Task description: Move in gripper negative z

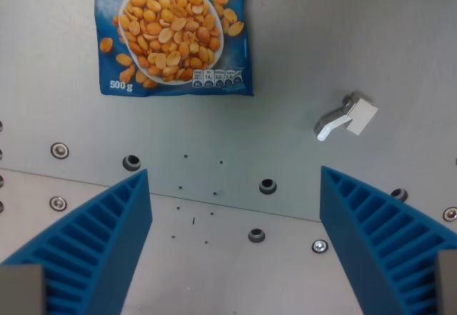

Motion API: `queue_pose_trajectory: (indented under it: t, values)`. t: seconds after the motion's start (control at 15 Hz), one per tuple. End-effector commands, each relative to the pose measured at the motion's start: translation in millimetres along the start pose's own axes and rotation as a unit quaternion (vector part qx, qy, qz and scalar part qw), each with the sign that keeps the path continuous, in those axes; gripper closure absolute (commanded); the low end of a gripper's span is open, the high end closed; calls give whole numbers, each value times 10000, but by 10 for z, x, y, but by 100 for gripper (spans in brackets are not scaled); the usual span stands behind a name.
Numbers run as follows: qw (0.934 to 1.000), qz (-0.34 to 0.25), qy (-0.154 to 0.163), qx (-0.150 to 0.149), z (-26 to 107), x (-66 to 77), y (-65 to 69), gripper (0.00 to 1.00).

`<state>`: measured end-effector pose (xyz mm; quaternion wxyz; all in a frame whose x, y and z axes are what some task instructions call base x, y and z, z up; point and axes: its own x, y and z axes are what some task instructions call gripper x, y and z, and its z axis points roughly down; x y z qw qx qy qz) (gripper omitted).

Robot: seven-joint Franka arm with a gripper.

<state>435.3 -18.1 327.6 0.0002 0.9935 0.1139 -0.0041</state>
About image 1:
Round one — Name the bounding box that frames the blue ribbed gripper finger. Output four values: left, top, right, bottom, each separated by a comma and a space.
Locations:
0, 168, 154, 315
319, 166, 457, 315

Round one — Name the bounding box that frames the small grey metal clip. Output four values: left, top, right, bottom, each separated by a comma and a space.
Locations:
313, 92, 379, 142

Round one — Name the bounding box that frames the blue peanut bag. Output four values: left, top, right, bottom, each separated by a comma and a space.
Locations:
87, 0, 255, 98

